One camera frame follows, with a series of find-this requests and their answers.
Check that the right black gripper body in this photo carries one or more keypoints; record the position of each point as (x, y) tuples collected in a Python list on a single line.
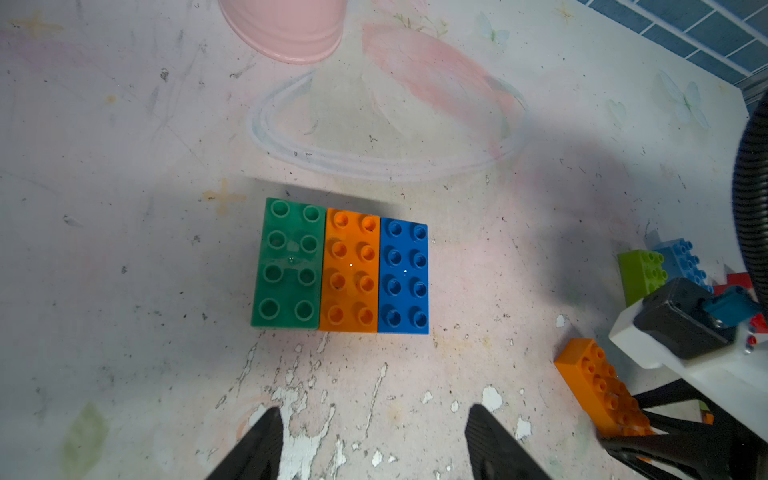
[(712, 420)]

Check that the pink pen cup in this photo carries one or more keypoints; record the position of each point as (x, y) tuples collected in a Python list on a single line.
[(290, 31)]

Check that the light blue lego brick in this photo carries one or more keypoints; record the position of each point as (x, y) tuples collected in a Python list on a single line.
[(680, 262)]

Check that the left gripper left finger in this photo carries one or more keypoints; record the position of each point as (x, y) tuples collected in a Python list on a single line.
[(258, 454)]

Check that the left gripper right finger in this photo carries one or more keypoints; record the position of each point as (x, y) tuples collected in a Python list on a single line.
[(494, 453)]

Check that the dark green lego brick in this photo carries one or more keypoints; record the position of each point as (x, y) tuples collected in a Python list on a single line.
[(288, 281)]

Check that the lime green lego brick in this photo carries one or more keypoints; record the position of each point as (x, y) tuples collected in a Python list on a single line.
[(641, 274)]

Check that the orange lego brick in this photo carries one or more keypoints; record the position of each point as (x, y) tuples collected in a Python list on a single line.
[(351, 272)]

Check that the red lego brick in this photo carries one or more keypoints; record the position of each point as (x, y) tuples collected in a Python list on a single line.
[(743, 280)]

